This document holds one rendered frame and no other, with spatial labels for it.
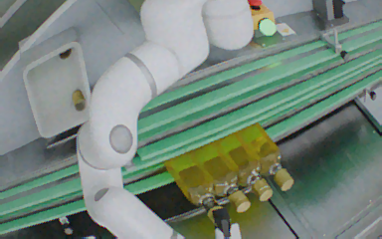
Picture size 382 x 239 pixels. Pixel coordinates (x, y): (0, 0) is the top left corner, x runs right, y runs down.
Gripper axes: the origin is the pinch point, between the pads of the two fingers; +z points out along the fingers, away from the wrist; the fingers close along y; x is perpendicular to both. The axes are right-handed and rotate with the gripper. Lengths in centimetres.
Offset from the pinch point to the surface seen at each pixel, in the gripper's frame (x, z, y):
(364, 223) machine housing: -38.9, -9.5, -13.4
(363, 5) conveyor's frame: -67, 57, 14
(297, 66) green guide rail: -26.4, 29.6, 13.1
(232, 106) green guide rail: -8.4, 29.3, 5.5
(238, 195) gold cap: -4.6, 5.3, 1.4
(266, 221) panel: -11.4, 5.6, -13.0
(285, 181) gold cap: -15.7, 5.7, 0.9
